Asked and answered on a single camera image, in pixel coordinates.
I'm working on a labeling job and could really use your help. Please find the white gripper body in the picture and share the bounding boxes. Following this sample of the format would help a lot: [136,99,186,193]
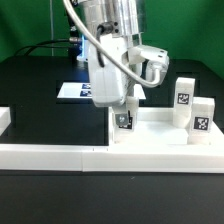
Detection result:
[88,34,142,107]

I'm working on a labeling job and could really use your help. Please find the black cable bundle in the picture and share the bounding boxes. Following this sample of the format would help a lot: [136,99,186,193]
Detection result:
[13,0,83,64]

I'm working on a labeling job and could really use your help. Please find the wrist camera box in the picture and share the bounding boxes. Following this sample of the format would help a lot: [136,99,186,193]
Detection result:
[128,45,169,88]

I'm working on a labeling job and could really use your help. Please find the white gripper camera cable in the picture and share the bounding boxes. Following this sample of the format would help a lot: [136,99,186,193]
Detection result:
[62,0,164,89]

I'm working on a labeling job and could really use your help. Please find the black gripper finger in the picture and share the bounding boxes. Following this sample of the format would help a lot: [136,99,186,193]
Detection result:
[115,114,130,127]

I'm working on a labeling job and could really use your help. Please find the white U-shaped fence obstacle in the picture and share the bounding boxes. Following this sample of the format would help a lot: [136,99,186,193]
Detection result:
[0,106,224,174]

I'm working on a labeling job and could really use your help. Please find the white square tabletop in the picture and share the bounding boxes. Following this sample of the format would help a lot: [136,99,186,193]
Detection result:
[108,106,218,146]

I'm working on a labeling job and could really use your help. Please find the white AprilTag base sheet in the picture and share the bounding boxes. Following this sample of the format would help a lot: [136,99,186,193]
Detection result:
[57,82,146,100]

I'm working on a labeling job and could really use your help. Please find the white hanging cable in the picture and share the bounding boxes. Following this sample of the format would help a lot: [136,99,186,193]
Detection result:
[49,0,55,57]

